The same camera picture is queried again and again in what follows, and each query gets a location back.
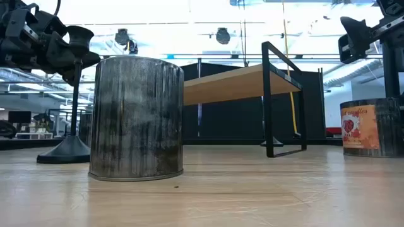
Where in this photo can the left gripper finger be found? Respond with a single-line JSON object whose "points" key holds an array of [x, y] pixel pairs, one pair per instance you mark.
{"points": [[69, 77], [60, 52]]}

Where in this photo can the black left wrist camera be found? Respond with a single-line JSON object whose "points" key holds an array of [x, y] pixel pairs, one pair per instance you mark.
{"points": [[52, 23]]}

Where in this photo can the silver vertical pole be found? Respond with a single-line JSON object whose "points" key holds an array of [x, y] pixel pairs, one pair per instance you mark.
{"points": [[199, 67]]}

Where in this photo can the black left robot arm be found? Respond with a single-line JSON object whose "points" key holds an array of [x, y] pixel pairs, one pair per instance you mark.
{"points": [[9, 4]]}

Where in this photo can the black office chair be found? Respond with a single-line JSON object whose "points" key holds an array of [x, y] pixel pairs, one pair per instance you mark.
{"points": [[6, 129]]}

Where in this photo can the black round ceiling device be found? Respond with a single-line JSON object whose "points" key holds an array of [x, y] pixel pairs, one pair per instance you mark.
{"points": [[223, 35], [121, 36]]}

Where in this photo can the black desk lamp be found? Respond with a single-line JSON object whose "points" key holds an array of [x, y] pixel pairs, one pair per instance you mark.
{"points": [[42, 117]]}

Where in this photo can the dark streaked metal candle tin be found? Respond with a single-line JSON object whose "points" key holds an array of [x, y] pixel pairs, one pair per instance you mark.
{"points": [[360, 129], [135, 119]]}

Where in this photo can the red seat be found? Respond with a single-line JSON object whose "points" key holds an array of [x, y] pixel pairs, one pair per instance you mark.
{"points": [[333, 130]]}

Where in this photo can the black frame wooden shelf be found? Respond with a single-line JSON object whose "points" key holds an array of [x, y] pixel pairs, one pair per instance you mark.
{"points": [[233, 85]]}

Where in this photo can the computer monitor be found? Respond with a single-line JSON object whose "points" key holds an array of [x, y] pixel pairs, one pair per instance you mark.
{"points": [[19, 116]]}

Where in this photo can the black partition panel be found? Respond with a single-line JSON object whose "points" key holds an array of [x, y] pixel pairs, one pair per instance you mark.
{"points": [[233, 123]]}

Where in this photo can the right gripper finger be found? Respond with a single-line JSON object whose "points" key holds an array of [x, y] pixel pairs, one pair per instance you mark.
{"points": [[356, 28], [393, 7]]}

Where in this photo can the white low shelf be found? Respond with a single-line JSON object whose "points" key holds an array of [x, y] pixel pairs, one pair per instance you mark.
{"points": [[33, 136]]}

